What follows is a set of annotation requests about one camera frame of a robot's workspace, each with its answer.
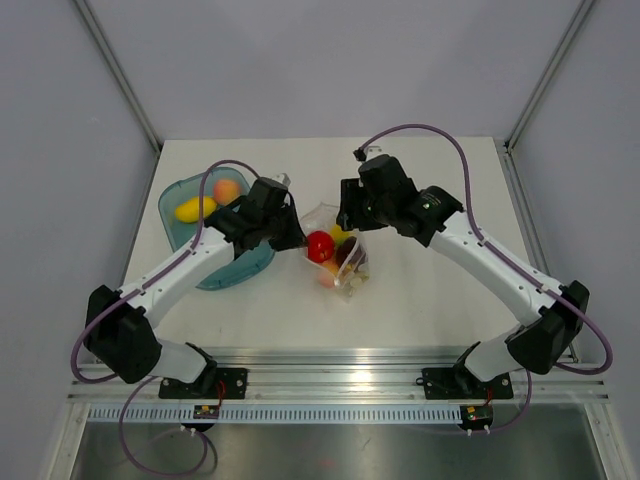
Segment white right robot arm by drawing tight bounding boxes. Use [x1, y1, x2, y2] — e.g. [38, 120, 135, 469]
[337, 154, 589, 396]

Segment left aluminium frame post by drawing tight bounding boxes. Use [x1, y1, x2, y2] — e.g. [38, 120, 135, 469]
[71, 0, 164, 159]

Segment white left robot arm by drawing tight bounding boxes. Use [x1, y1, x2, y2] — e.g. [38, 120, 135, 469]
[81, 174, 306, 398]

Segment teal plastic tray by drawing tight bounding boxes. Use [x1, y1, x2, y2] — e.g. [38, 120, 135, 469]
[158, 166, 275, 291]

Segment dark red apple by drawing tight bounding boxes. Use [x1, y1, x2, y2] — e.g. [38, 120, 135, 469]
[335, 237, 367, 267]

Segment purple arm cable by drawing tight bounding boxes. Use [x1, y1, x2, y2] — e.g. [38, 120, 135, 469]
[353, 123, 617, 436]
[72, 158, 261, 476]

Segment right aluminium frame post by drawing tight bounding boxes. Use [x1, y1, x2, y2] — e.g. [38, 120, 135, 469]
[504, 0, 599, 154]

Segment white slotted cable duct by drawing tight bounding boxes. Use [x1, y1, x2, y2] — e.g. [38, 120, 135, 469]
[88, 403, 462, 425]

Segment clear zip top bag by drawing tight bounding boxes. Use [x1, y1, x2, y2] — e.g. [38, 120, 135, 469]
[300, 203, 370, 299]

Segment orange peach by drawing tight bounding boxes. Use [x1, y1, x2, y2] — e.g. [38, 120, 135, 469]
[212, 178, 242, 206]
[316, 269, 336, 289]

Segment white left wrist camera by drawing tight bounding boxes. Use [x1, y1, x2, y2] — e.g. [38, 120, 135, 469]
[272, 173, 291, 189]

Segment aluminium frame post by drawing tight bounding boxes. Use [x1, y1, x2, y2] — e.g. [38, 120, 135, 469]
[71, 0, 164, 159]
[504, 0, 599, 154]

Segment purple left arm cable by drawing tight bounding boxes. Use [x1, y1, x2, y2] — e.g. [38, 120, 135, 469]
[72, 158, 261, 476]

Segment yellow banana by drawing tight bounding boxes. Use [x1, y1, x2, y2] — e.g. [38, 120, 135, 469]
[329, 225, 352, 247]

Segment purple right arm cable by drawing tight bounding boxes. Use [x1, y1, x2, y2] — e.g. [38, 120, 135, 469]
[353, 123, 617, 436]

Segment aluminium mounting rail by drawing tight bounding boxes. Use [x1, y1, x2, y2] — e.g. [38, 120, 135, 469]
[67, 347, 610, 405]

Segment yellow mango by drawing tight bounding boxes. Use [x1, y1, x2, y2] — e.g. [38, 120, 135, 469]
[174, 196, 217, 224]

